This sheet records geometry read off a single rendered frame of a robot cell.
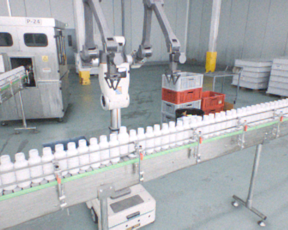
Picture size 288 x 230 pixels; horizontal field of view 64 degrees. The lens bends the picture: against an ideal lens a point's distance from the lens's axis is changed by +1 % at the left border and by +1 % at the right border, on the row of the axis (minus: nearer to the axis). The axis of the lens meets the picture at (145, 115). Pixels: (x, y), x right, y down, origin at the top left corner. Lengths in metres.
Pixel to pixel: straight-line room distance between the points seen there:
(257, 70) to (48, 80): 6.28
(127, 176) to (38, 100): 3.81
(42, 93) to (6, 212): 3.81
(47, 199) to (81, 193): 0.17
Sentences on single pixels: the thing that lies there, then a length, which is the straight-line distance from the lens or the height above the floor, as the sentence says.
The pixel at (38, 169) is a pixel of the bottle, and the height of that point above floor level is 1.07.
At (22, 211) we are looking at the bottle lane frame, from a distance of 1.35.
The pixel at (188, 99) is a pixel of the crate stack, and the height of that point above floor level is 0.72.
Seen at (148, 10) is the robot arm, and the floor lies 1.88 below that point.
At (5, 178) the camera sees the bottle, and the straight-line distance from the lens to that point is 1.28.
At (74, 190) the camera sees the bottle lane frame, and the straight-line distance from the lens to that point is 1.35.
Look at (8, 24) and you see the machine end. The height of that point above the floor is 1.87.
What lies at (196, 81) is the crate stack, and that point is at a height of 1.01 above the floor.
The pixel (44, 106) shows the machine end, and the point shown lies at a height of 0.37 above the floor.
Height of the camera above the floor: 1.69
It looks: 19 degrees down
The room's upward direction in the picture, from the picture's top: 1 degrees clockwise
